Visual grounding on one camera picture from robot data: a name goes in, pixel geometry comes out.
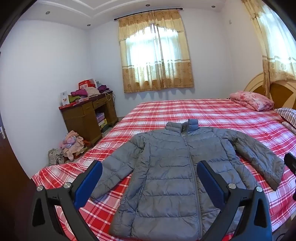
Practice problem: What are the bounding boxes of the red cardboard box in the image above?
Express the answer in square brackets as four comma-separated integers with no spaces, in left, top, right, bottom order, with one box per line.
[78,79,96,90]

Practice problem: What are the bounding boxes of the light pink folded cloth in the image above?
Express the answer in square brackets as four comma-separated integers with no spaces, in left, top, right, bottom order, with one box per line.
[84,87,100,97]

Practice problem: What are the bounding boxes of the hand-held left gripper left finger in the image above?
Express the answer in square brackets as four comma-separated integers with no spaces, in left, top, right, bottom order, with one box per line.
[27,160,103,241]

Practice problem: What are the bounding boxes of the wooden bed headboard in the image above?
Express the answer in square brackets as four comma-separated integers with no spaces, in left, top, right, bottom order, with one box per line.
[244,72,296,110]

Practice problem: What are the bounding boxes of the patterned grey bag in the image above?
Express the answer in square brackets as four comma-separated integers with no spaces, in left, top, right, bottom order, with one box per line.
[48,148,65,165]

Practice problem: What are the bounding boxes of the black curtain rod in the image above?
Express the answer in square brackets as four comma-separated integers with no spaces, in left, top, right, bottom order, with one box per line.
[113,8,184,21]

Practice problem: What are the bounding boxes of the pink floral pillow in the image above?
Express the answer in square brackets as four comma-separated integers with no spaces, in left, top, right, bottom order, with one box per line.
[229,91,275,111]

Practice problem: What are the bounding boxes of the pile of pastel clothes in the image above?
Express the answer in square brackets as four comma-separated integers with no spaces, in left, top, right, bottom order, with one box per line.
[60,130,85,161]

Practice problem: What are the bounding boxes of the bed with red plaid cover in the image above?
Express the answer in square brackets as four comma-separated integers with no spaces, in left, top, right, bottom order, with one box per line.
[31,98,296,241]

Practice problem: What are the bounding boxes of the stack of boxes under desk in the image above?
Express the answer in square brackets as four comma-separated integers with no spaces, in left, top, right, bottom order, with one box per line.
[96,112,108,133]

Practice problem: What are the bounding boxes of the brown wooden desk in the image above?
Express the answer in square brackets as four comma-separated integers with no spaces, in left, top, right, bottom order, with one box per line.
[59,90,119,147]

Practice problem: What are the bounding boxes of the magenta folded clothes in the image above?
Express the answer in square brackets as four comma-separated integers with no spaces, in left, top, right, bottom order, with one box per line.
[70,89,88,97]

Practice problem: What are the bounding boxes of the beige floral window curtain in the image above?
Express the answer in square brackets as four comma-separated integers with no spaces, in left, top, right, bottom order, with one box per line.
[118,10,195,93]

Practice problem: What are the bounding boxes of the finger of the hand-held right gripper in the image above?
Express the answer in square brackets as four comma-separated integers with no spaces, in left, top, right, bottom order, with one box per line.
[283,152,296,175]

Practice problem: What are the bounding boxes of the striped pillow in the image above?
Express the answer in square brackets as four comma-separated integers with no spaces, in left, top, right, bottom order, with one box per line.
[276,108,296,135]

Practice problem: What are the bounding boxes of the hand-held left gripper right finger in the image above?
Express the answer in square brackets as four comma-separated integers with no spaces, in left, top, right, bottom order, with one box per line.
[196,160,273,241]

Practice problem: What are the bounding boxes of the white printed card box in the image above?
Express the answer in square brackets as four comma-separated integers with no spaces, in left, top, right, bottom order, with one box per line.
[60,91,70,106]

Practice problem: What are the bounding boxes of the grey puffer jacket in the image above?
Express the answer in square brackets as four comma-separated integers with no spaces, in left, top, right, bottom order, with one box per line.
[89,119,285,241]

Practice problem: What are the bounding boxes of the beige sheer side curtain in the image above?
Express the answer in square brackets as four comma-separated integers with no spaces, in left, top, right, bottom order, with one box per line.
[240,0,296,99]

